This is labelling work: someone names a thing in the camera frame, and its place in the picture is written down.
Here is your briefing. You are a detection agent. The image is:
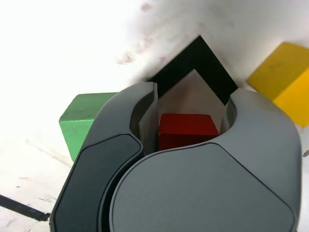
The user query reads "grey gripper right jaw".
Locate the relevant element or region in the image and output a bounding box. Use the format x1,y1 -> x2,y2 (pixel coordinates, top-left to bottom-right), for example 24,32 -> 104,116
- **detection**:
110,88 -> 303,232

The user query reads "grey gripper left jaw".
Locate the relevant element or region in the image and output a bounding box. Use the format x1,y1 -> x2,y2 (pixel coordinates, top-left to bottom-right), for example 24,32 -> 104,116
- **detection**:
49,82 -> 159,232

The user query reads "green cube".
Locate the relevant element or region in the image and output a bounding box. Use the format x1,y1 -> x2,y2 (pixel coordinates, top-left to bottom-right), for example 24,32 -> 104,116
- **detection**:
59,92 -> 119,162

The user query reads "red cube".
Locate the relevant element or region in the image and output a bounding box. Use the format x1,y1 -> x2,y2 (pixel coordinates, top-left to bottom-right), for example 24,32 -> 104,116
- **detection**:
158,113 -> 219,153

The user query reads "yellow cube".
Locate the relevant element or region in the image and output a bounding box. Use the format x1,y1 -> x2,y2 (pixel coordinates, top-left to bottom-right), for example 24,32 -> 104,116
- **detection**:
246,41 -> 309,129

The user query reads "black tape square outline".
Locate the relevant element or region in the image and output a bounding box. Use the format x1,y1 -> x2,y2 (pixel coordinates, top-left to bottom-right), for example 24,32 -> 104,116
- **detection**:
147,35 -> 239,106

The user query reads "black tape strip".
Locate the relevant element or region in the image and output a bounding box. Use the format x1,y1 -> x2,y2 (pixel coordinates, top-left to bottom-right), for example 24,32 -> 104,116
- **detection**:
0,193 -> 51,222

